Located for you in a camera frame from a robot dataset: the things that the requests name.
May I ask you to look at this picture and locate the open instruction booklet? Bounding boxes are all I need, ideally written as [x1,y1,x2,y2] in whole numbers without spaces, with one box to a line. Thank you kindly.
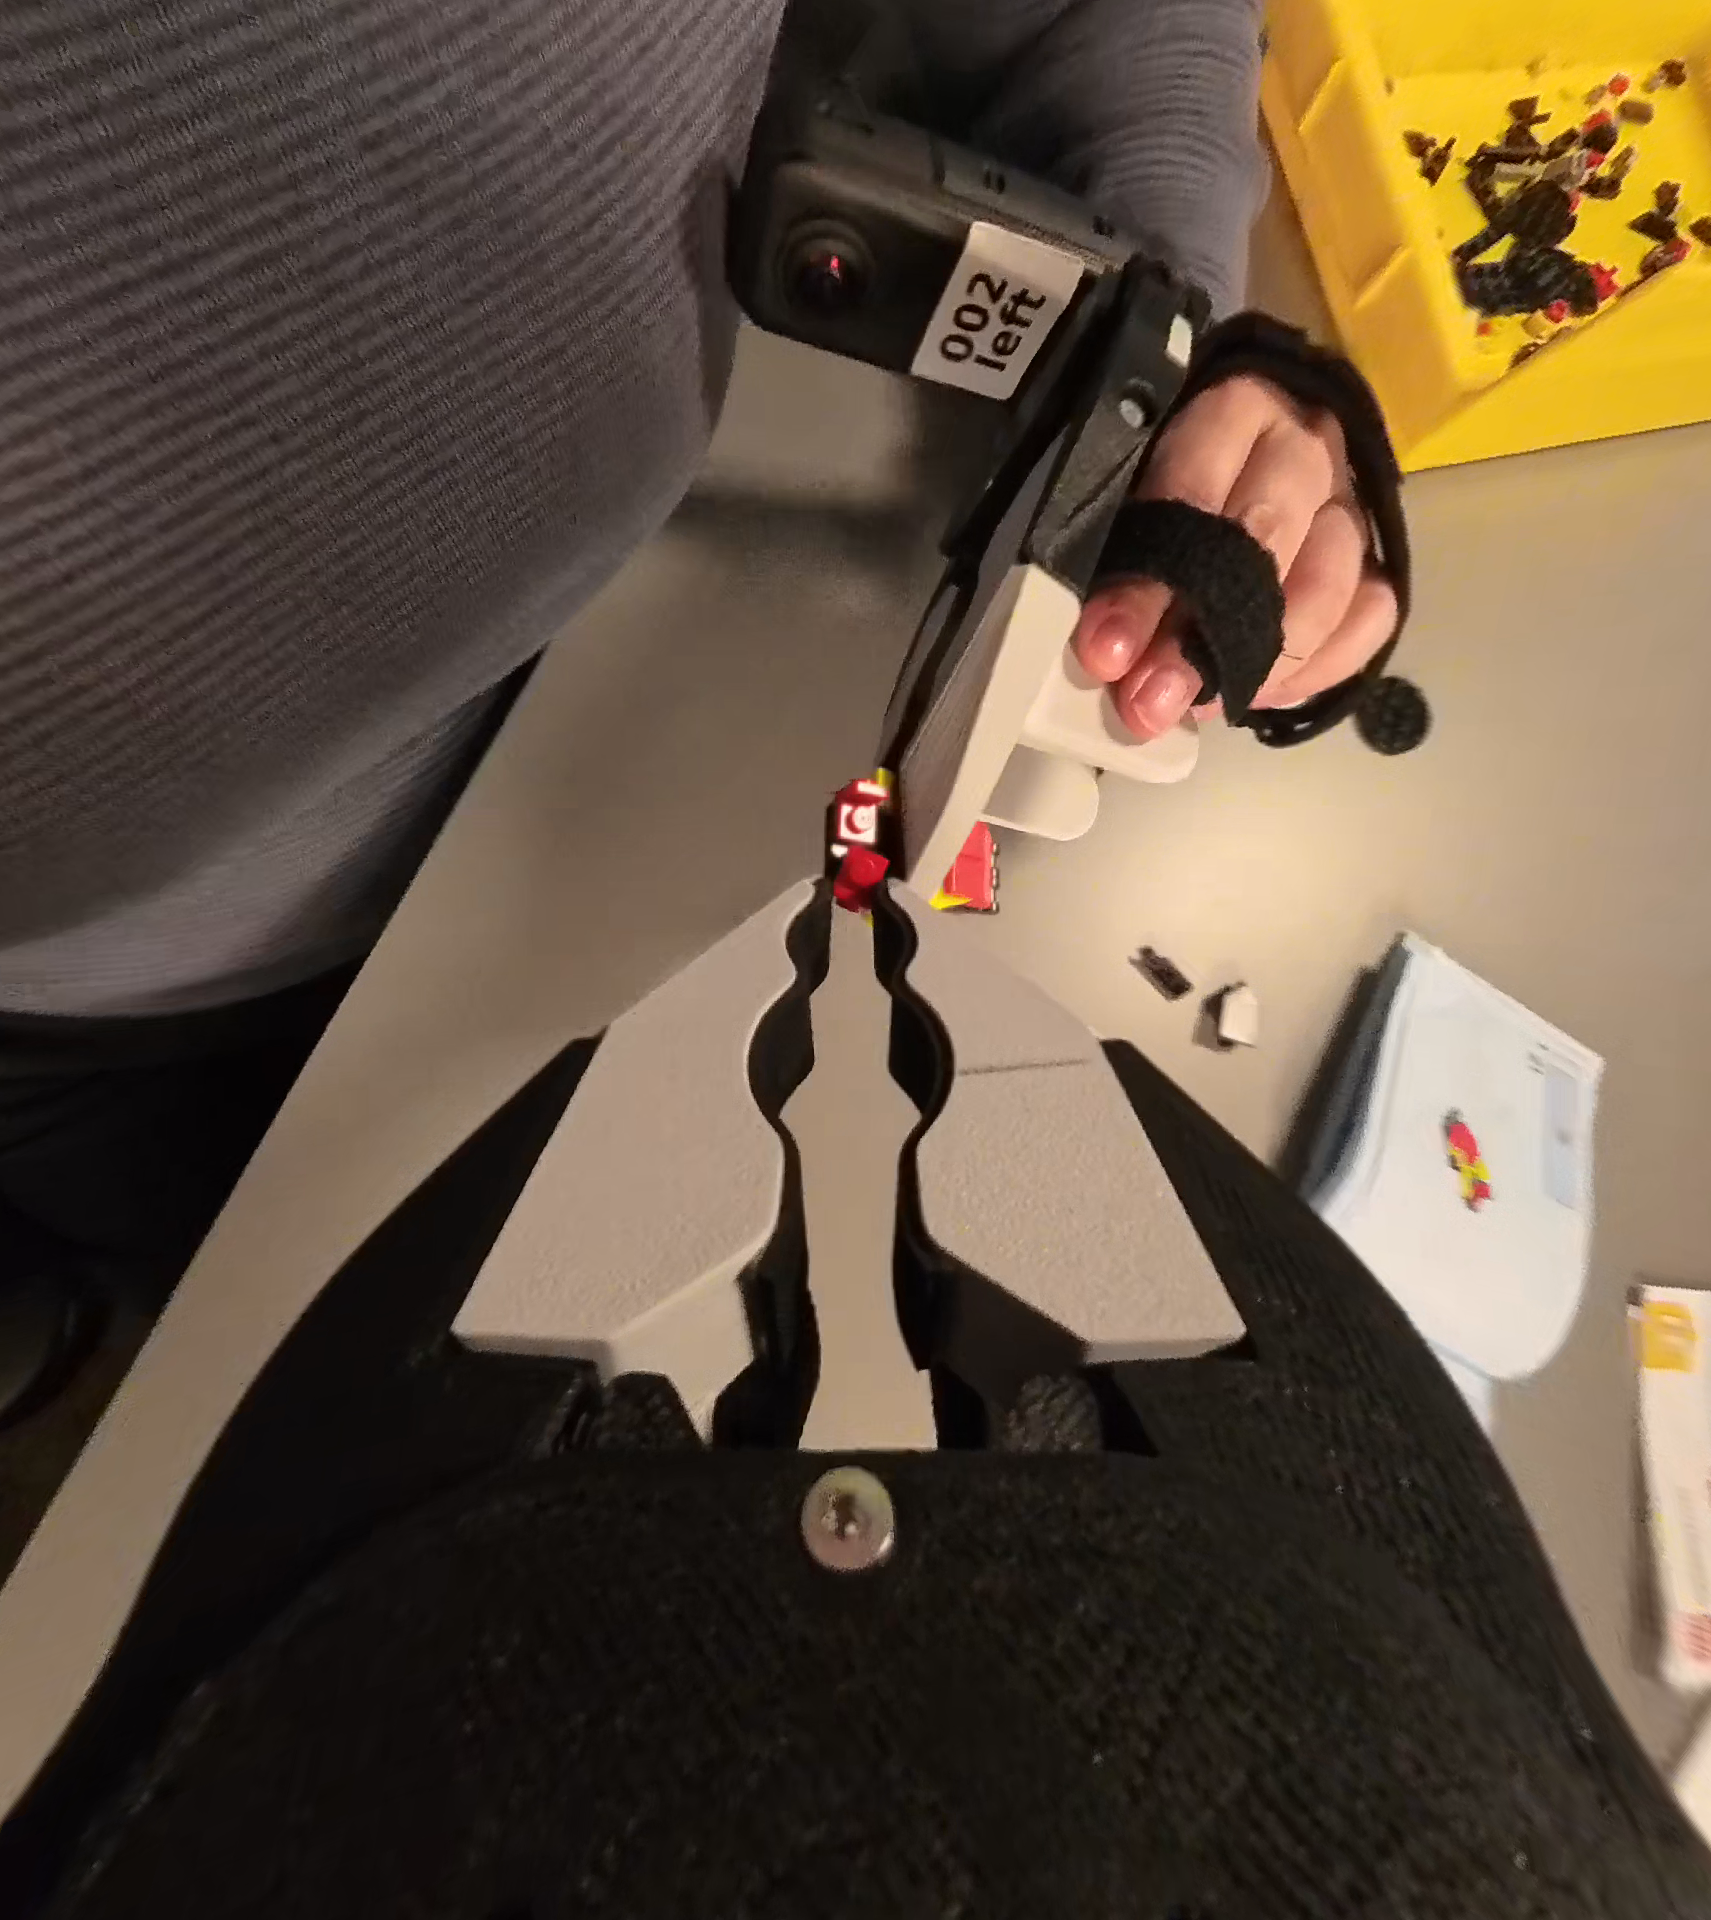
[1280,930,1606,1383]

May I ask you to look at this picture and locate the small red yellow lego assembly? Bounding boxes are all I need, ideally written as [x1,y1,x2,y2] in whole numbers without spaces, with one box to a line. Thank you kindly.
[827,769,899,914]

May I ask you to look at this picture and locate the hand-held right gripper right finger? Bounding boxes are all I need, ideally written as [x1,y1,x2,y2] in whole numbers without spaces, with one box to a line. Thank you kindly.
[873,883,1246,1363]

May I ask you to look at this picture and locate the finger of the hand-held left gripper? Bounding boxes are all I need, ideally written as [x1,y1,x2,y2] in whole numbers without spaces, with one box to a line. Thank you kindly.
[873,559,1085,888]

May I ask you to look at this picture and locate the person's dark pants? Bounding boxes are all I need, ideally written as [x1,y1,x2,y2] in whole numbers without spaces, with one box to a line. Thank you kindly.
[0,660,541,1443]

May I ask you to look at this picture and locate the person's grey sweater torso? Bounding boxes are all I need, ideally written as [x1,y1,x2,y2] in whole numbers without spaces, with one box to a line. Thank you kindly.
[0,0,797,1023]

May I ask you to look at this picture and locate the person's left hand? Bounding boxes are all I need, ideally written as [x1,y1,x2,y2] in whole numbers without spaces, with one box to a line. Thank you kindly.
[1069,379,1398,745]

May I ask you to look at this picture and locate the pile of lego pieces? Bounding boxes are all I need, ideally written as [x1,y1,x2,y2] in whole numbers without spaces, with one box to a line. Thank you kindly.
[1400,61,1711,371]

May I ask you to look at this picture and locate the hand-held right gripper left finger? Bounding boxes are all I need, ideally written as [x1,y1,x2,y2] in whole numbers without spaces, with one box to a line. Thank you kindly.
[449,878,833,1363]

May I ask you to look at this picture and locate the yellow plastic bin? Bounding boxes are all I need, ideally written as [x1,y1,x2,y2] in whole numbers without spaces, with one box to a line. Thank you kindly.
[1256,0,1711,475]

